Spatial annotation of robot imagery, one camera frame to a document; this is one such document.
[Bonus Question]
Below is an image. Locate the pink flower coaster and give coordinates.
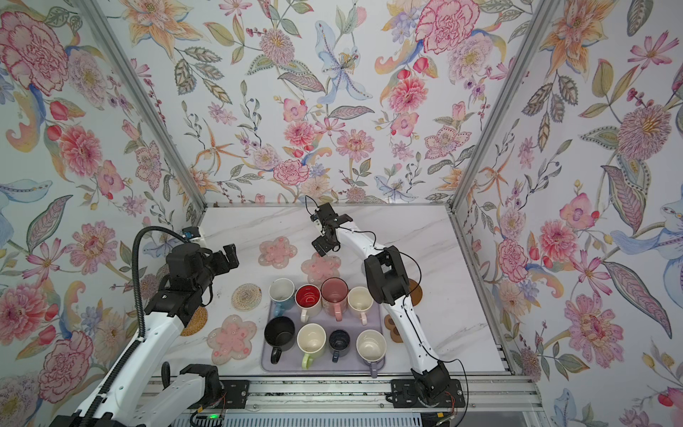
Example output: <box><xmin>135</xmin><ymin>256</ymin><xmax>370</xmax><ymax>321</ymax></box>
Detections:
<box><xmin>206</xmin><ymin>315</ymin><xmax>258</xmax><ymax>366</ymax></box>
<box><xmin>301</xmin><ymin>254</ymin><xmax>342</xmax><ymax>286</ymax></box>
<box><xmin>258</xmin><ymin>236</ymin><xmax>298</xmax><ymax>270</ymax></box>

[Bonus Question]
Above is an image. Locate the multicolour embroidered round coaster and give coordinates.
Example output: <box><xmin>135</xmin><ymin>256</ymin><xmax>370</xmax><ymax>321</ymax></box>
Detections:
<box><xmin>231</xmin><ymin>283</ymin><xmax>263</xmax><ymax>311</ymax></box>

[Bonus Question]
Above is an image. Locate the brown round wooden coaster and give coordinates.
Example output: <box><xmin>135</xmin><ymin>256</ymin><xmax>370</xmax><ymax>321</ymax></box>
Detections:
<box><xmin>409</xmin><ymin>279</ymin><xmax>423</xmax><ymax>306</ymax></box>

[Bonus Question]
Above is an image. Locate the brown paw cork coaster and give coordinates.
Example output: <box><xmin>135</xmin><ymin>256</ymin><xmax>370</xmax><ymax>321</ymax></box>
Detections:
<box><xmin>384</xmin><ymin>315</ymin><xmax>403</xmax><ymax>343</ymax></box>

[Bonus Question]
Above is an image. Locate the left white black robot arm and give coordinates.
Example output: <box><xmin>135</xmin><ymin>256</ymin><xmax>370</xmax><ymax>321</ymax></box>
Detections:
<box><xmin>52</xmin><ymin>243</ymin><xmax>239</xmax><ymax>426</ymax></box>

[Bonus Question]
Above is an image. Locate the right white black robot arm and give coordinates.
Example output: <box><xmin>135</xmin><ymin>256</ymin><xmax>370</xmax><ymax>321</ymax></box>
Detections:
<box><xmin>309</xmin><ymin>203</ymin><xmax>451</xmax><ymax>407</ymax></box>

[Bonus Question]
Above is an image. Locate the woven rattan round coaster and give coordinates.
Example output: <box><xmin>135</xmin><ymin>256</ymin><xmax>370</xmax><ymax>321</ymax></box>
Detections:
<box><xmin>181</xmin><ymin>307</ymin><xmax>208</xmax><ymax>336</ymax></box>

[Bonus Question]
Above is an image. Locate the pink flower coaster front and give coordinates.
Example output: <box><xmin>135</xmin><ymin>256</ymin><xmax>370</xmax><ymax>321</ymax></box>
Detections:
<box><xmin>206</xmin><ymin>315</ymin><xmax>258</xmax><ymax>366</ymax></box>

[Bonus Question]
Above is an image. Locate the pink tall mug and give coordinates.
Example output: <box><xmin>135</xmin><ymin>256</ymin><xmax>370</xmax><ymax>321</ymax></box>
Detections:
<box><xmin>320</xmin><ymin>278</ymin><xmax>350</xmax><ymax>322</ymax></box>

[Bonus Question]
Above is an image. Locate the red inside white mug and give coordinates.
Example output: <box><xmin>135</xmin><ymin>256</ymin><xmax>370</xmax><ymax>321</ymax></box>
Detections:
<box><xmin>295</xmin><ymin>284</ymin><xmax>322</xmax><ymax>324</ymax></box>

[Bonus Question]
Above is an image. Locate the blue mug white inside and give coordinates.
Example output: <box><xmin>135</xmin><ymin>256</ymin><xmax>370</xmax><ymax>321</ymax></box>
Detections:
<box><xmin>269</xmin><ymin>278</ymin><xmax>295</xmax><ymax>318</ymax></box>

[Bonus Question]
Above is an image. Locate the black mug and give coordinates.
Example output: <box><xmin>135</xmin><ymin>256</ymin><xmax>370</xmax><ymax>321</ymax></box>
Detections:
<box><xmin>264</xmin><ymin>316</ymin><xmax>296</xmax><ymax>365</ymax></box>

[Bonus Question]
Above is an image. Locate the small dark blue mug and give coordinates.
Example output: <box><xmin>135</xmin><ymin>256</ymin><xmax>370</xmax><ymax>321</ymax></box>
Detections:
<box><xmin>328</xmin><ymin>329</ymin><xmax>350</xmax><ymax>363</ymax></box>

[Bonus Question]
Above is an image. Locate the lavender serving tray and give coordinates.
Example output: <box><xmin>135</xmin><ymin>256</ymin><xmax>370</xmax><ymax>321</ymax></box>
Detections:
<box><xmin>261</xmin><ymin>302</ymin><xmax>382</xmax><ymax>375</ymax></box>

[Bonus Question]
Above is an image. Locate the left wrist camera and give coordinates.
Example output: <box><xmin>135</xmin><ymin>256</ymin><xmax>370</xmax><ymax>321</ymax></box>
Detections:
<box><xmin>181</xmin><ymin>226</ymin><xmax>203</xmax><ymax>246</ymax></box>

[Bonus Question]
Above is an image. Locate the cream mug pink handle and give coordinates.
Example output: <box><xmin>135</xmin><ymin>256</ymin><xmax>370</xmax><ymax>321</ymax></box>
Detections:
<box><xmin>347</xmin><ymin>286</ymin><xmax>375</xmax><ymax>326</ymax></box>

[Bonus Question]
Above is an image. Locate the cream mug green handle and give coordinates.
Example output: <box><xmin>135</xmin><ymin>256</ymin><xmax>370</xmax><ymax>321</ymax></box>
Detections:
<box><xmin>297</xmin><ymin>323</ymin><xmax>327</xmax><ymax>370</ymax></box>

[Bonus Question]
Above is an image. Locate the cream mug purple handle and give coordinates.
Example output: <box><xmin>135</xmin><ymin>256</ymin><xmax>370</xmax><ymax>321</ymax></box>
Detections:
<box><xmin>356</xmin><ymin>329</ymin><xmax>387</xmax><ymax>378</ymax></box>

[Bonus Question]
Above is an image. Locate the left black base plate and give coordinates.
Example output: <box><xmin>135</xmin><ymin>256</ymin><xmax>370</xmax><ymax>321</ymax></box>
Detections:
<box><xmin>188</xmin><ymin>378</ymin><xmax>251</xmax><ymax>410</ymax></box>

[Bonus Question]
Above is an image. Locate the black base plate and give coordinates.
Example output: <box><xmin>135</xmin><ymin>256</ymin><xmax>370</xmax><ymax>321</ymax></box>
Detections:
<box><xmin>385</xmin><ymin>379</ymin><xmax>466</xmax><ymax>409</ymax></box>
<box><xmin>188</xmin><ymin>378</ymin><xmax>251</xmax><ymax>410</ymax></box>

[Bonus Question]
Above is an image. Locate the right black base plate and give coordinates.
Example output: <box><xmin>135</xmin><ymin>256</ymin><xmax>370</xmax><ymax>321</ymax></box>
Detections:
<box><xmin>385</xmin><ymin>379</ymin><xmax>466</xmax><ymax>409</ymax></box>

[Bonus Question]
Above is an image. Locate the aluminium mounting rail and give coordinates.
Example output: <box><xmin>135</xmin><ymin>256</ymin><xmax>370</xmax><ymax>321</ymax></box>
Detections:
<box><xmin>84</xmin><ymin>375</ymin><xmax>551</xmax><ymax>415</ymax></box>

